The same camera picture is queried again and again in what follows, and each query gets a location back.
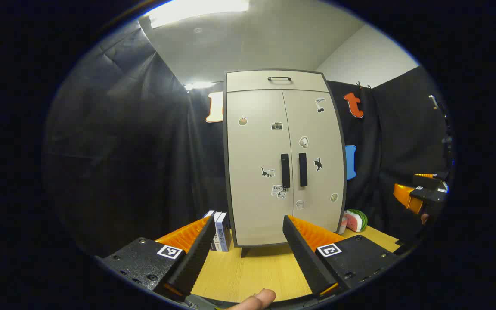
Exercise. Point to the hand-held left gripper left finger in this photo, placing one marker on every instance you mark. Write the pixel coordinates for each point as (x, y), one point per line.
(196, 254)

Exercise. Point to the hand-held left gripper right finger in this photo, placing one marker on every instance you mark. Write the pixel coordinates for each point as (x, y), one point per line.
(304, 254)

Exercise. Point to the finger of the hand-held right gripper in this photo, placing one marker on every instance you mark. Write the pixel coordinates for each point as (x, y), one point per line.
(429, 181)
(407, 198)

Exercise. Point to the white cabinet door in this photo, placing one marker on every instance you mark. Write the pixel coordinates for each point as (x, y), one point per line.
(317, 189)
(256, 146)

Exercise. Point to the white double-door shoe cabinet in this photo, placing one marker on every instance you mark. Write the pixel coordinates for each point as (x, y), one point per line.
(248, 81)

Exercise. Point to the small pale bottle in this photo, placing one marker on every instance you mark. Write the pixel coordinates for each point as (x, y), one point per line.
(343, 224)

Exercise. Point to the watermelon slice toy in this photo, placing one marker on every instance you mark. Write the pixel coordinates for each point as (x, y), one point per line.
(358, 220)

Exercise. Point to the black backdrop cloth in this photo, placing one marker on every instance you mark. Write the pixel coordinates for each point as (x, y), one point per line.
(123, 150)

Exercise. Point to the ceiling light panel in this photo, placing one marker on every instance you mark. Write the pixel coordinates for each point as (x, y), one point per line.
(196, 10)

